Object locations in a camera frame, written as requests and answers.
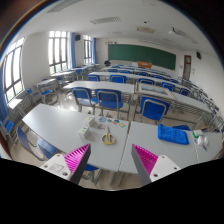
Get pink ridged gripper left finger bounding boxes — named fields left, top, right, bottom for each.
left=39, top=143, right=92, bottom=185

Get pink ridged gripper right finger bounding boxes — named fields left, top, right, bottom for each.
left=130, top=143, right=181, bottom=187

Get blue folded towel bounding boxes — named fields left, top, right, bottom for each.
left=158, top=124, right=189, bottom=145

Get grey desk right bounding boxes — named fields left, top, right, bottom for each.
left=119, top=122, right=224, bottom=174

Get grey desk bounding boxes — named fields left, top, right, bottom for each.
left=119, top=122, right=224, bottom=174
left=23, top=104, right=129, bottom=172

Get white small box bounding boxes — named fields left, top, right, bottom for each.
left=78, top=126, right=90, bottom=138

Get grey desk left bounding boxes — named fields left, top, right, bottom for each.
left=23, top=104, right=129, bottom=172

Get white box with labels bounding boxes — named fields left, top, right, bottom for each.
left=84, top=116, right=96, bottom=129

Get blue chair front right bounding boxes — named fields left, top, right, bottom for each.
left=140, top=96, right=170, bottom=123

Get blue chair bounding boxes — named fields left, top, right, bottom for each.
left=95, top=89, right=123, bottom=112
left=72, top=87, right=98, bottom=112
left=140, top=96, right=170, bottom=123

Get blue chair front left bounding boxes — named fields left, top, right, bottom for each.
left=72, top=87, right=98, bottom=112

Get blue chair front middle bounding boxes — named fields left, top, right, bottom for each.
left=95, top=89, right=123, bottom=112

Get brown door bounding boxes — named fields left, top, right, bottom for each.
left=183, top=55, right=191, bottom=80

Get green chalkboard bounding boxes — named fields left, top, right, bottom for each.
left=108, top=44, right=176, bottom=70

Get left classroom window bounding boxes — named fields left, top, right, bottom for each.
left=3, top=38, right=24, bottom=102

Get classroom window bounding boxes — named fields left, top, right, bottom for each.
left=3, top=38, right=24, bottom=102
left=48, top=31, right=68, bottom=74

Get back classroom window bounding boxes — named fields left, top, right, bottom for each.
left=48, top=31, right=68, bottom=74

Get ceiling projector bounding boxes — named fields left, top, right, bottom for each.
left=168, top=28, right=178, bottom=35

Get yellow handled scissors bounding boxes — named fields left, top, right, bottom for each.
left=101, top=128, right=115, bottom=145

